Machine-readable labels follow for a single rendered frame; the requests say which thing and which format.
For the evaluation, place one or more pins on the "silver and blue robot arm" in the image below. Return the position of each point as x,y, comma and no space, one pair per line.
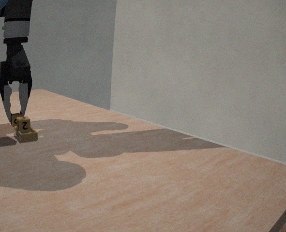
16,24

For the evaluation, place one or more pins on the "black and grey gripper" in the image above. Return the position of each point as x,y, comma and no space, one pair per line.
25,81

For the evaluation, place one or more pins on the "tan wooden number cube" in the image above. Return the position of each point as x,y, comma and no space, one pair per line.
13,119
23,124

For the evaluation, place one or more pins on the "brown wooden tray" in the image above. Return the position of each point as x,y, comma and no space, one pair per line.
31,135

